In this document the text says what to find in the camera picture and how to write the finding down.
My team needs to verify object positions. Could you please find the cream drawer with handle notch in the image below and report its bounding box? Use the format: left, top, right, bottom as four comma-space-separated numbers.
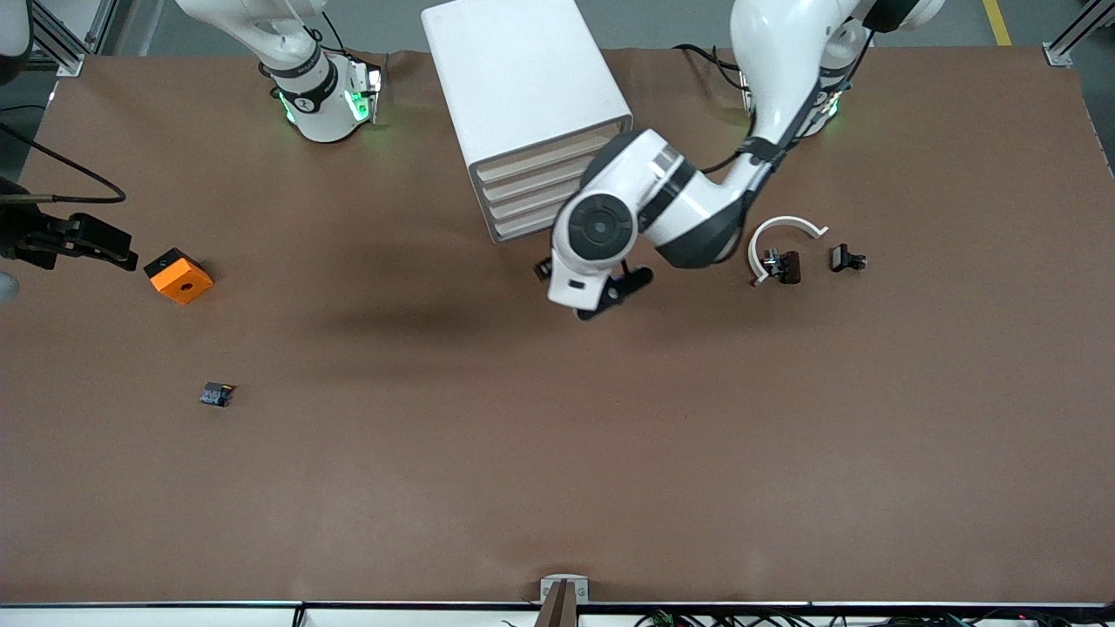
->
475, 131, 616, 185

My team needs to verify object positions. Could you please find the cream plastic drawer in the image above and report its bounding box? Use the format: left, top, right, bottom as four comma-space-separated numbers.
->
490, 205, 564, 243
479, 157, 598, 205
484, 179, 581, 224

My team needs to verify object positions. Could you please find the white drawer cabinet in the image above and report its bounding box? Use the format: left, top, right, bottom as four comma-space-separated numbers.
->
421, 0, 635, 245

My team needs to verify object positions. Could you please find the orange block with black side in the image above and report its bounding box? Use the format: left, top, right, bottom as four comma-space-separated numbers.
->
143, 247, 214, 306

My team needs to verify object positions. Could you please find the brown table cover sheet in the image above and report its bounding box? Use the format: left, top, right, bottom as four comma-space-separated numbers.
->
0, 45, 1115, 606

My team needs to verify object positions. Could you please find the small brown electrical component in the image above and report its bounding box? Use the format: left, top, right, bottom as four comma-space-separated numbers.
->
763, 249, 802, 286

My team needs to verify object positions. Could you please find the white curved plastic part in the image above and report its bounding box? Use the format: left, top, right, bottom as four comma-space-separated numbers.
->
747, 215, 829, 287

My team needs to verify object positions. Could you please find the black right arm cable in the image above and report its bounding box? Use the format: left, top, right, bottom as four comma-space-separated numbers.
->
0, 120, 128, 205

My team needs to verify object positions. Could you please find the aluminium frame profile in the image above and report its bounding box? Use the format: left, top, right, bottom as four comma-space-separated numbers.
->
1043, 0, 1115, 69
30, 0, 118, 78

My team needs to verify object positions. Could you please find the black arm base cable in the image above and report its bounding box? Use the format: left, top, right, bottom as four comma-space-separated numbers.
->
672, 42, 752, 90

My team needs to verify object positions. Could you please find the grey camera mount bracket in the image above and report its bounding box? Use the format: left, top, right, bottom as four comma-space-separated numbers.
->
539, 575, 590, 603

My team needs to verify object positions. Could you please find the black cable bundle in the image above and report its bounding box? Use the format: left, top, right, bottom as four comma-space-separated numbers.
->
636, 610, 1115, 627

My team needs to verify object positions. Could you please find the white table edge rail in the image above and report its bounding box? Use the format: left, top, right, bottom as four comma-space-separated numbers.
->
0, 601, 1115, 627

